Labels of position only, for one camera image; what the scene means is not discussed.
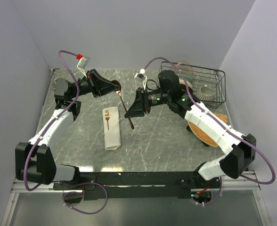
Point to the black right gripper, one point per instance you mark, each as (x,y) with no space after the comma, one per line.
(141,105)

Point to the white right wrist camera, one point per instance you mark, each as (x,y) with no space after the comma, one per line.
(141,76)

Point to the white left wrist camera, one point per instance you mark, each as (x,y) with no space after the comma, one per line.
(82,63)

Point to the rose gold fork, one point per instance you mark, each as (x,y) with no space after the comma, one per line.
(107,118)

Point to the teal green plate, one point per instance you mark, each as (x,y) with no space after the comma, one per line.
(184,76)

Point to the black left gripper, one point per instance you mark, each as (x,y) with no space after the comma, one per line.
(98,85)

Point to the woven bamboo tray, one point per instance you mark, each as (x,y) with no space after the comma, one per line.
(206,140)

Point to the aluminium frame rail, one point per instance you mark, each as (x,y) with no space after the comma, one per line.
(182,179)

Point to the grey ribbed cup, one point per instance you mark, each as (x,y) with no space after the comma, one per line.
(205,94)

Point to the dark wire dish rack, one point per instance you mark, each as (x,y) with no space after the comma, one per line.
(213,78)

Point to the cream white plate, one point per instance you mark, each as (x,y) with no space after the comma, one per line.
(183,83)

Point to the rose gold spoon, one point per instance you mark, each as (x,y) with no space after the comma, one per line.
(119,92)

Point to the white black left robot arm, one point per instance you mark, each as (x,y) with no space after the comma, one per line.
(34,160)

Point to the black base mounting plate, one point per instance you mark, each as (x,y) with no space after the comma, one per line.
(100,185)

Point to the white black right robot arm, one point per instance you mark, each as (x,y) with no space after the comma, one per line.
(238,149)

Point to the white cloth napkin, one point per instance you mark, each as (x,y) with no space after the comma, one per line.
(112,137)

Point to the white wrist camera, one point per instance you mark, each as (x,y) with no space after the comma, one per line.
(141,76)
(82,63)

